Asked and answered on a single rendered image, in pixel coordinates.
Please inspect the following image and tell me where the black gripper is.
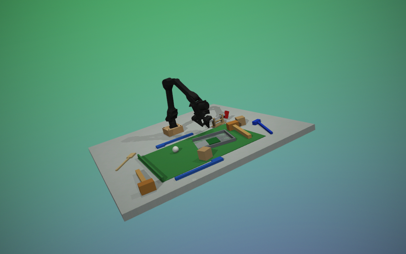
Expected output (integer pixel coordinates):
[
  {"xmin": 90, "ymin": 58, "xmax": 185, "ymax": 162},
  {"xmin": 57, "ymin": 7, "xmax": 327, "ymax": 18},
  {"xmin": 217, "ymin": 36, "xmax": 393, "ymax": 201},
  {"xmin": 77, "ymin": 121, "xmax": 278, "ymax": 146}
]
[{"xmin": 191, "ymin": 110, "xmax": 212, "ymax": 128}]

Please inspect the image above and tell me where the green putting mat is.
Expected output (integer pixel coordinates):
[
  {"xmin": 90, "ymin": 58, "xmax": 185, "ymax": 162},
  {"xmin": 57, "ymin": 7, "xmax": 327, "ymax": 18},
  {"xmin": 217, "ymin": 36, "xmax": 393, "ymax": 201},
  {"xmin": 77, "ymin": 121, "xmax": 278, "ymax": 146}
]
[{"xmin": 142, "ymin": 124, "xmax": 265, "ymax": 182}]

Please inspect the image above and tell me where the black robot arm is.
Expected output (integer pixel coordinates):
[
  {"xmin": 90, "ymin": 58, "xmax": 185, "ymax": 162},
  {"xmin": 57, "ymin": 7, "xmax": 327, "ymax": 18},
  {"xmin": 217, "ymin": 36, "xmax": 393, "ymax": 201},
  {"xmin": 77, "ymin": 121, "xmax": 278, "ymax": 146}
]
[{"xmin": 162, "ymin": 78, "xmax": 210, "ymax": 129}]

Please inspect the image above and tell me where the red and grey golf putter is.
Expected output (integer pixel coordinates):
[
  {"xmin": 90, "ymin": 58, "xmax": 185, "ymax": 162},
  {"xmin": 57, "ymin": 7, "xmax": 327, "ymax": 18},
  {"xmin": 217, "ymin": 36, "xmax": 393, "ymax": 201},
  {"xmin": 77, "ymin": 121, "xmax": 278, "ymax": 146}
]
[{"xmin": 200, "ymin": 111, "xmax": 229, "ymax": 126}]

